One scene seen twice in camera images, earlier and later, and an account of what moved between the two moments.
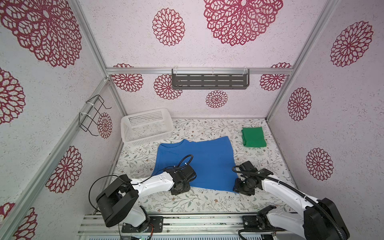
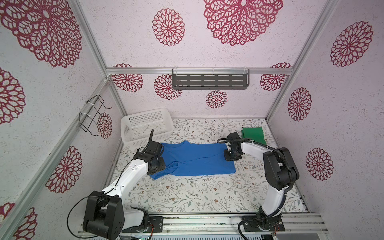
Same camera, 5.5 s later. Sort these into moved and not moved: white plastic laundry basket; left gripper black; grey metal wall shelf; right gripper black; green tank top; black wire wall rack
Moved: left gripper black; right gripper black
Not moved: black wire wall rack; grey metal wall shelf; white plastic laundry basket; green tank top
